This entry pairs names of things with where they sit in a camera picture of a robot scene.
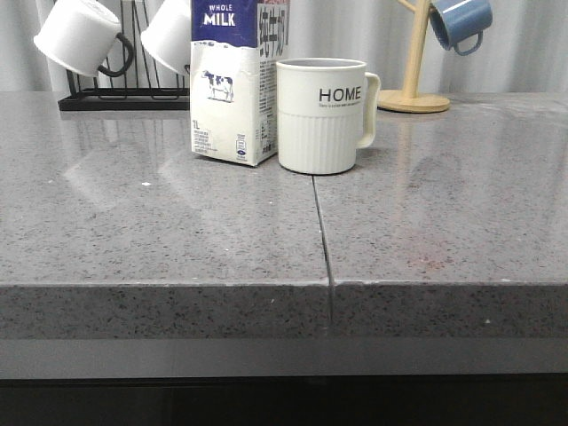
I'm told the white mug black handle left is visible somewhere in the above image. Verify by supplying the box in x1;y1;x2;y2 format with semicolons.
33;0;135;77

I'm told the wooden mug tree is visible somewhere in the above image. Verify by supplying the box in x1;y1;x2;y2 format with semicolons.
378;0;450;114

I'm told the white mug black handle right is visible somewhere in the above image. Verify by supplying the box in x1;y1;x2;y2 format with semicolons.
140;0;192;75

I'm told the white HOME mug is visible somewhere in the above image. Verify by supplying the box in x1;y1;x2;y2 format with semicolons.
276;58;381;175

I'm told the whole milk carton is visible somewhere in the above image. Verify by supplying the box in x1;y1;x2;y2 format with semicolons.
190;0;290;166

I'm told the blue enamel mug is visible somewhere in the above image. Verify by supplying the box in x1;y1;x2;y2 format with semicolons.
430;0;493;56

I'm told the white mug black handle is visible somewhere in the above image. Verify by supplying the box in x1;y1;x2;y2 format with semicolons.
140;0;192;75
33;0;135;77

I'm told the black wire mug rack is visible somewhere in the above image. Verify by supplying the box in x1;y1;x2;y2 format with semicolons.
58;1;189;112

